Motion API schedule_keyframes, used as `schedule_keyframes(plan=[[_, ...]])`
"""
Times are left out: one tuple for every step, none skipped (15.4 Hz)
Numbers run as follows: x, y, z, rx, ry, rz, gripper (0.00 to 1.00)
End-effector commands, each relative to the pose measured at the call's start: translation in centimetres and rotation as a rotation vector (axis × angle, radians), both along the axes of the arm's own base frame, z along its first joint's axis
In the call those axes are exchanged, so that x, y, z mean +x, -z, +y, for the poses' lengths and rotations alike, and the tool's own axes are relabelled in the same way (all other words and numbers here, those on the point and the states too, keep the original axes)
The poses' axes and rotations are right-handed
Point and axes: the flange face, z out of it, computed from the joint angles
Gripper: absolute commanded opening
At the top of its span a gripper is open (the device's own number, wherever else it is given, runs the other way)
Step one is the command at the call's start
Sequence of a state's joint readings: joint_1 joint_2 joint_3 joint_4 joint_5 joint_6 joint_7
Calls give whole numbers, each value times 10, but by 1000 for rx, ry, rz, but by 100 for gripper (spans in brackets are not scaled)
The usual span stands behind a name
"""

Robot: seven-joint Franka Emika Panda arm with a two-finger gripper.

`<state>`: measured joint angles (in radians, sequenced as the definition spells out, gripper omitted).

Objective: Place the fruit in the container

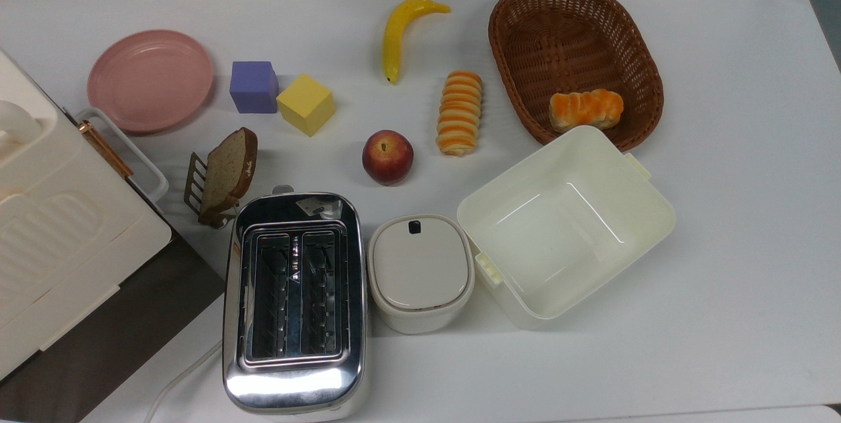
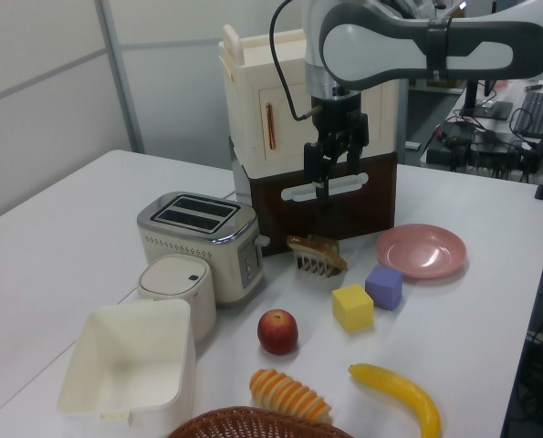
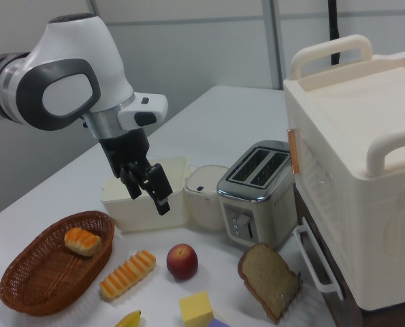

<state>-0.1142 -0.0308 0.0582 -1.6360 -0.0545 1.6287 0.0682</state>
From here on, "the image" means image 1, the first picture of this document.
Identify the red apple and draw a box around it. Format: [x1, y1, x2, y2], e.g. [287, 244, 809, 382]
[362, 130, 415, 186]

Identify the open cream plastic container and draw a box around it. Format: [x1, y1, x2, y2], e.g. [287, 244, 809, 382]
[457, 125, 677, 330]

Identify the yellow banana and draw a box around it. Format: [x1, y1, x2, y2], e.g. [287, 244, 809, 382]
[383, 0, 451, 85]

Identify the yellow foam cube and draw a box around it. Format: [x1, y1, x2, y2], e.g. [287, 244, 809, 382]
[277, 74, 337, 137]

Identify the purple foam cube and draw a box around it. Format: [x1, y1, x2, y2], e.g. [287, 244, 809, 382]
[229, 61, 279, 114]

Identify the long striped bread roll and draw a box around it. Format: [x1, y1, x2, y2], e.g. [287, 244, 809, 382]
[436, 71, 484, 156]

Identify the pink plate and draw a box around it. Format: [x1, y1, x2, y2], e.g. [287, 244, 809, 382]
[87, 30, 216, 134]

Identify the brown bread slice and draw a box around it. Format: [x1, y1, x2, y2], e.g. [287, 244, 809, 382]
[199, 127, 258, 219]

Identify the brown wicker basket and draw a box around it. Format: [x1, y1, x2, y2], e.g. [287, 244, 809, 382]
[488, 0, 664, 152]

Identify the orange glazed bread bun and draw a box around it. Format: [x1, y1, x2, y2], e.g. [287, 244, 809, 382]
[549, 89, 624, 133]

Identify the small white lidded bin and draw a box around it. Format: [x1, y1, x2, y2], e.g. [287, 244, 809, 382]
[367, 214, 475, 335]

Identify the cream toy cabinet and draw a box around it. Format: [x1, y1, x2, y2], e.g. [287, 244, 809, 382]
[0, 49, 173, 381]

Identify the dark brown cabinet base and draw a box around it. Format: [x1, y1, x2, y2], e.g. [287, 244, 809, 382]
[0, 213, 226, 423]

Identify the chrome two-slot toaster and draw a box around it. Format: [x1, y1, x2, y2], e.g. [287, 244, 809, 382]
[222, 187, 369, 416]

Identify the white wire tray handle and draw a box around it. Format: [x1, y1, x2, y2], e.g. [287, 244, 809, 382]
[74, 108, 170, 213]

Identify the copper cabinet door handle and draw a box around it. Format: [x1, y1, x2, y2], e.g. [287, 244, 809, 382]
[79, 120, 135, 179]

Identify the white toaster power cable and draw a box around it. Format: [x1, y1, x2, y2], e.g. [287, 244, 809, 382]
[143, 341, 224, 423]

